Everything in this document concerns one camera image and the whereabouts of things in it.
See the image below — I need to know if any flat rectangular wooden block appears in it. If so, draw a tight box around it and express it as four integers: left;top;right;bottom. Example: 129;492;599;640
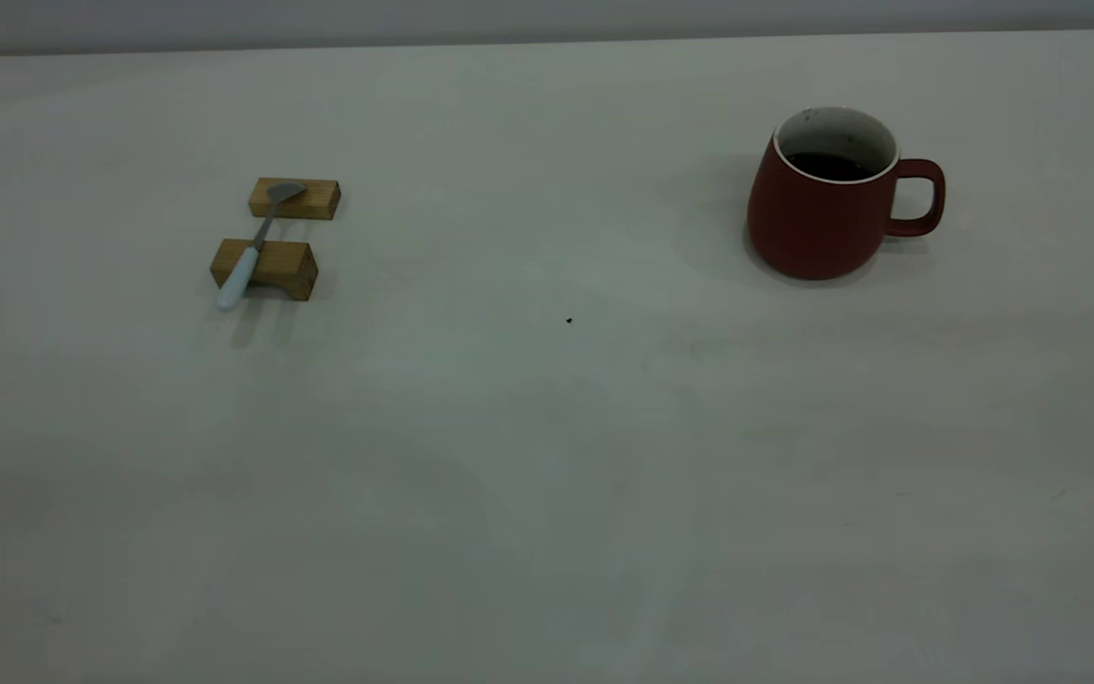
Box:
248;177;342;221

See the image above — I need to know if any red ceramic mug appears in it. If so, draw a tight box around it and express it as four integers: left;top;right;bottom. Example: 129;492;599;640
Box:
746;106;946;281

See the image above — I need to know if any spoon with pale blue handle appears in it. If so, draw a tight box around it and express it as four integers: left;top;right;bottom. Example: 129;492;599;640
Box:
216;181;308;312

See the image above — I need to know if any arched wooden block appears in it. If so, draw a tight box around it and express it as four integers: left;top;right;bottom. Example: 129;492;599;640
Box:
210;238;319;302

